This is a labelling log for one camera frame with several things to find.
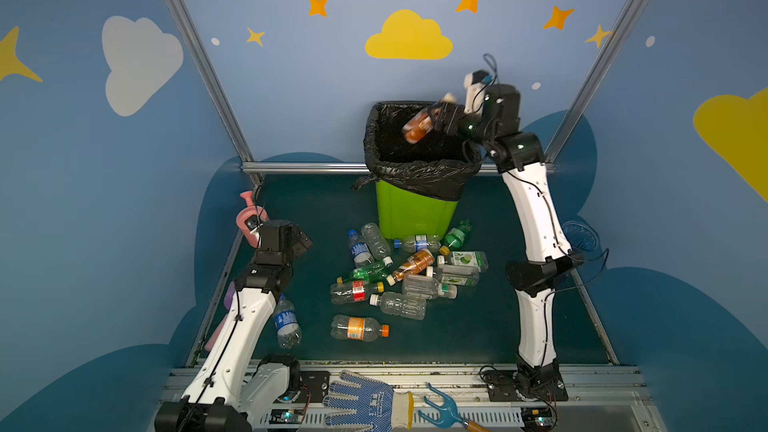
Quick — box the brown tea bottle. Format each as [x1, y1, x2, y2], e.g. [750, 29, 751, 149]
[401, 93, 456, 144]

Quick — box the orange label clear bottle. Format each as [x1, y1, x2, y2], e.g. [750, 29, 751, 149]
[330, 315, 390, 342]

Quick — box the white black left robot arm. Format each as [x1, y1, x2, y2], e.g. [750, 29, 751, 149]
[154, 220, 312, 431]

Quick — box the blue label bottle near arm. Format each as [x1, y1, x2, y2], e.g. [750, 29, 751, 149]
[274, 294, 302, 349]

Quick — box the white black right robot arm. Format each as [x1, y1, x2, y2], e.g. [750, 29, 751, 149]
[428, 83, 583, 402]

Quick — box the black bin liner bag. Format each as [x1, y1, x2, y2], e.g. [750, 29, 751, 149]
[352, 101, 481, 202]

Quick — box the green plastic bin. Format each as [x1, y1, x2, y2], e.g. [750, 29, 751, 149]
[375, 181, 458, 239]

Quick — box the green bottle by bin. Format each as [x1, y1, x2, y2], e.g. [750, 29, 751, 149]
[439, 220, 473, 256]

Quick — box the pink plastic watering can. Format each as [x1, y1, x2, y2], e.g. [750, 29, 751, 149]
[236, 191, 269, 249]

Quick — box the blue label bottle blue cap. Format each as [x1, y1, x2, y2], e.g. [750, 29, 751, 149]
[347, 229, 375, 268]

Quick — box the red label yellow cap bottle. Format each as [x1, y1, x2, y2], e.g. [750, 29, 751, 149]
[330, 280, 384, 305]

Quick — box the purple pink toy shovel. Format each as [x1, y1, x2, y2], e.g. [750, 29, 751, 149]
[204, 282, 235, 352]

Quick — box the clear crushed bottle white cap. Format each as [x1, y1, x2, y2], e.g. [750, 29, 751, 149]
[361, 222, 392, 261]

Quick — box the green sprite bottle yellow cap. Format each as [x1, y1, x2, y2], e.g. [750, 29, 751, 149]
[337, 257, 393, 284]

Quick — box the clear ribbed bottle white cap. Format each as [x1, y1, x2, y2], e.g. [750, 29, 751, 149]
[369, 292, 427, 320]

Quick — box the blue cap water bottle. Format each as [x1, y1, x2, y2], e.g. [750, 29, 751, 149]
[394, 234, 442, 253]

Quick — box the orange tea bottle white cap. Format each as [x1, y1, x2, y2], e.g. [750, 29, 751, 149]
[386, 249, 435, 286]

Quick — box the clear square bottle white cap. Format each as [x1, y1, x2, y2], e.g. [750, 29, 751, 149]
[402, 275, 458, 300]

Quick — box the lime label square bottle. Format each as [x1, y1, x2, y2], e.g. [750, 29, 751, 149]
[436, 251, 489, 275]

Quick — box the purple blue glass vase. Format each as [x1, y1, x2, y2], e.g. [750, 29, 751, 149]
[561, 220, 600, 252]

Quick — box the left green circuit board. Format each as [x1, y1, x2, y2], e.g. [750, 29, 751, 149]
[268, 409, 304, 427]

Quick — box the green circuit board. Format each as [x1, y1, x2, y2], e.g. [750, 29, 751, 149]
[521, 408, 557, 432]
[268, 409, 304, 427]

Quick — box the blue white knitted glove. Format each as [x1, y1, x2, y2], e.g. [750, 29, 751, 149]
[323, 370, 414, 432]

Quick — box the teal garden hand rake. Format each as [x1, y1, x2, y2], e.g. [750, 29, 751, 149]
[417, 382, 489, 432]

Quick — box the right green circuit board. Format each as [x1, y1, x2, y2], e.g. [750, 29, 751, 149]
[521, 408, 557, 432]

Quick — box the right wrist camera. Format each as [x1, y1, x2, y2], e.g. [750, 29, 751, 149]
[463, 70, 494, 114]

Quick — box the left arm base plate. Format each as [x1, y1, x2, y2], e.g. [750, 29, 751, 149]
[276, 371, 331, 404]

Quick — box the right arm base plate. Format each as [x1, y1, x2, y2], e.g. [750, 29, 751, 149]
[479, 366, 569, 402]

